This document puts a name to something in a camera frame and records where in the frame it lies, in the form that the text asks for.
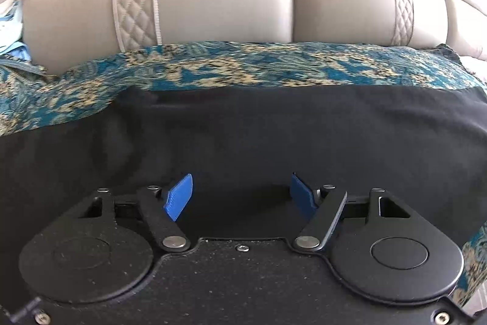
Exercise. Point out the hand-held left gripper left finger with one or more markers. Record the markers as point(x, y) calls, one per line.
point(179, 195)

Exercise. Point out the light blue cloth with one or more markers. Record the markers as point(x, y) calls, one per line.
point(13, 39)

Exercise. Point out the black pants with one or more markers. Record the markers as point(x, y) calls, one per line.
point(243, 138)

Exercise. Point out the blue paisley blanket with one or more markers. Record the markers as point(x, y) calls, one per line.
point(247, 64)

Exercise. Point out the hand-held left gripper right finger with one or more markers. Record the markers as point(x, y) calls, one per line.
point(302, 195)

